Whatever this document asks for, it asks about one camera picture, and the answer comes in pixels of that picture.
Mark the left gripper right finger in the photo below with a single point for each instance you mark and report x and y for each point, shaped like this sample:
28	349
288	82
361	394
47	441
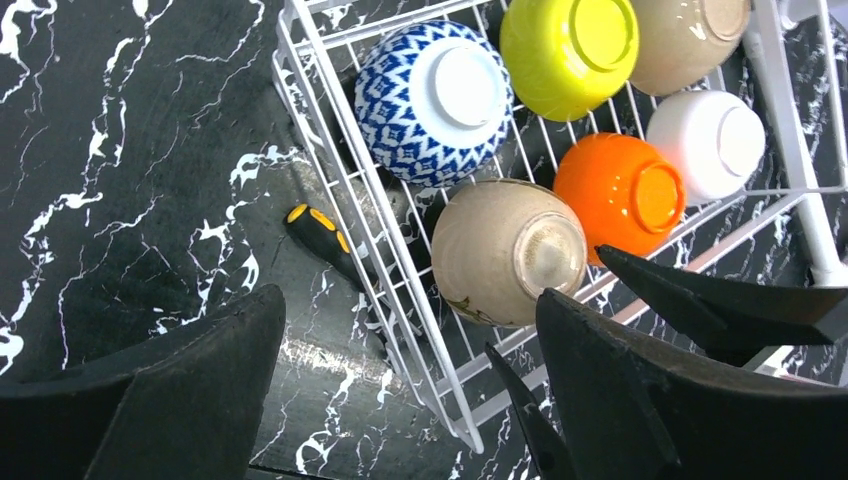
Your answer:
635	407

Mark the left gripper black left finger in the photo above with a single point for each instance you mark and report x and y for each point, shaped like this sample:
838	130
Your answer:
184	405

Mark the beige bowl white inside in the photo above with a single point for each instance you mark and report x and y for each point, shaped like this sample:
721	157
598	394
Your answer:
681	41

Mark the orange bowl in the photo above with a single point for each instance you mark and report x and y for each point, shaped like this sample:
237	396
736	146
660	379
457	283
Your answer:
623	191

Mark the small yellow black object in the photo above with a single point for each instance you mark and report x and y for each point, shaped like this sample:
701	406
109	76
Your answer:
318	233

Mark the white wire dish rack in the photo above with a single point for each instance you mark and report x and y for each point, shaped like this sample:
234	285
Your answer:
408	213

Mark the yellow-green bowl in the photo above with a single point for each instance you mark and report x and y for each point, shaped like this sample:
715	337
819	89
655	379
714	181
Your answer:
565	57

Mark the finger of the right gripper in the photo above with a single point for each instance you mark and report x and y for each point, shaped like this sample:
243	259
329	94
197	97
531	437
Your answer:
549	453
731	320

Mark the red patterned bowl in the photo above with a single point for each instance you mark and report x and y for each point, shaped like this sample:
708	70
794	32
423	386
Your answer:
433	101

